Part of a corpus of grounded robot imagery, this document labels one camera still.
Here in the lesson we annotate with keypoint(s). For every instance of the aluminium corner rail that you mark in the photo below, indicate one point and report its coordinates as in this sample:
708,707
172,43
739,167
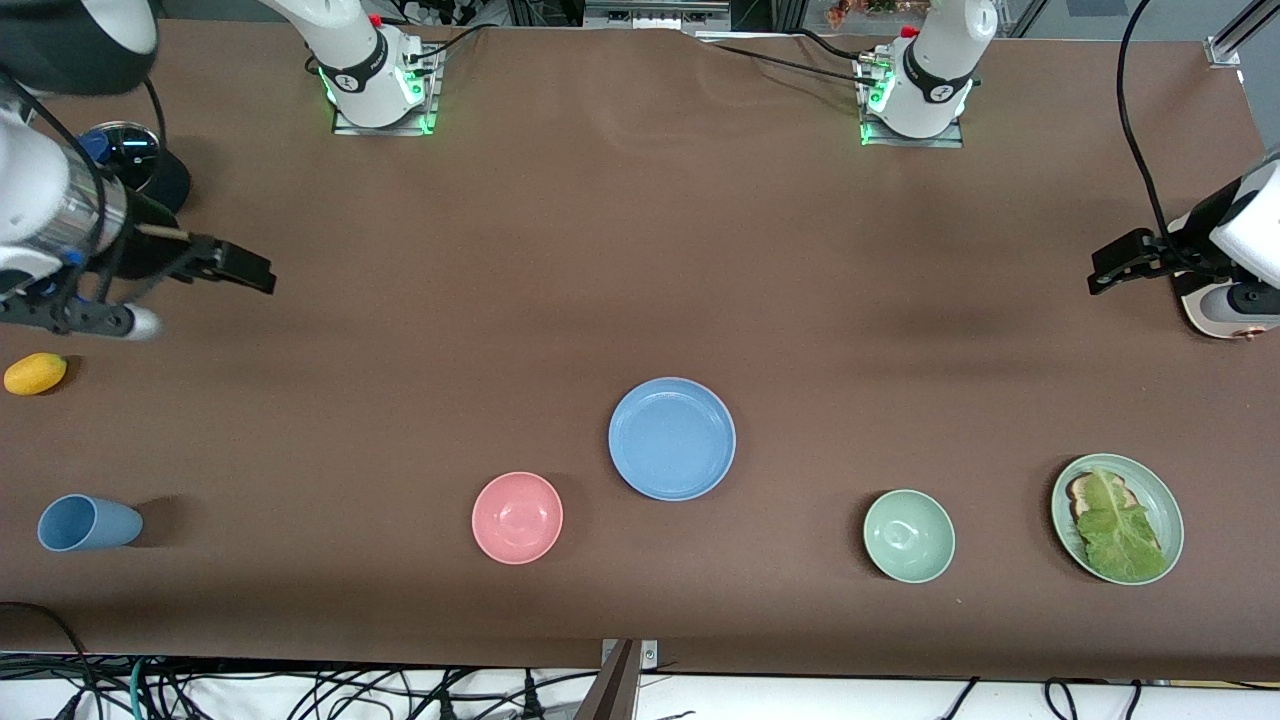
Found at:
1235,40

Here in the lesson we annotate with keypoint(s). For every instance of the pink bowl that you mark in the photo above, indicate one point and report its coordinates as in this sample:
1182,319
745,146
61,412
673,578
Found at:
517,518

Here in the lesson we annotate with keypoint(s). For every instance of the yellow lemon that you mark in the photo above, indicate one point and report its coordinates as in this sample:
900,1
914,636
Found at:
35,374

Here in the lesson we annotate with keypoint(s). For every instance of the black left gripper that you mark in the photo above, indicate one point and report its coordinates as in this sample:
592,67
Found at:
1183,246

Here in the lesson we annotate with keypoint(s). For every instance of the brown table cover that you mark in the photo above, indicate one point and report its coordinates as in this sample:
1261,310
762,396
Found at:
800,250

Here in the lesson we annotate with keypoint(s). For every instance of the dark camera post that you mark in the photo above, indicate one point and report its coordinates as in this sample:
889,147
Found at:
615,690

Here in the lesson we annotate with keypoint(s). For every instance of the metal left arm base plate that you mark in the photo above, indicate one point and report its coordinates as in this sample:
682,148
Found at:
950,140

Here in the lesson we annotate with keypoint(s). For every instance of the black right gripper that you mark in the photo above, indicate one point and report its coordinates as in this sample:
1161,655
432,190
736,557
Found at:
152,250

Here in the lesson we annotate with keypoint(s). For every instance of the blue cup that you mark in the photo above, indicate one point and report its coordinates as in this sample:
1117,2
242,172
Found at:
95,525

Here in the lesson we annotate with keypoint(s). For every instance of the aluminium frame bar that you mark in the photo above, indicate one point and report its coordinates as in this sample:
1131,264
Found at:
655,12

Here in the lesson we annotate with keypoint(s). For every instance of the blue plate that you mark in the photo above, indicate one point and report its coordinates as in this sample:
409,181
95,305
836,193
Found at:
672,440

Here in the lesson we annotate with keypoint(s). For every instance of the orange green background object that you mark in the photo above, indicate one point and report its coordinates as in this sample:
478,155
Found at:
870,10

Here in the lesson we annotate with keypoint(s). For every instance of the green plate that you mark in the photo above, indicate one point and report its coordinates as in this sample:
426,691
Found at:
1165,510

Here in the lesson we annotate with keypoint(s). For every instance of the glass pot lid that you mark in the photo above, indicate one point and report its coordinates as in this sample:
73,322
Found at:
135,150

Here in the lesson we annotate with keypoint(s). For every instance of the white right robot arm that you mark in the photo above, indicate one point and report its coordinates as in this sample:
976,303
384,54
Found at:
360,60

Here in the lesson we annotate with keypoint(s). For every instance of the green lettuce leaf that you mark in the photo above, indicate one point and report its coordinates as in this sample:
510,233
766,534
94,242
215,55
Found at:
1120,530

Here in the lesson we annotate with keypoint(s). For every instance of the green bowl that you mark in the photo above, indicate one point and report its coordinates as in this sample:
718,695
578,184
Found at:
909,536

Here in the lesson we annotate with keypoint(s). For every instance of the beige toaster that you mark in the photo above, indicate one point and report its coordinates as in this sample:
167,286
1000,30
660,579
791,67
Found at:
1195,310

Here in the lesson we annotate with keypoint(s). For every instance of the toast slice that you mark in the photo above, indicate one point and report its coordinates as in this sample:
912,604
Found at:
1080,492

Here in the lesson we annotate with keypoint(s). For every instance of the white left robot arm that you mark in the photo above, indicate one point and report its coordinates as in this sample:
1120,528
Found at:
935,70

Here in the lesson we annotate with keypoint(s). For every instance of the grey metal bracket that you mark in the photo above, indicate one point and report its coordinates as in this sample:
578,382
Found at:
650,655

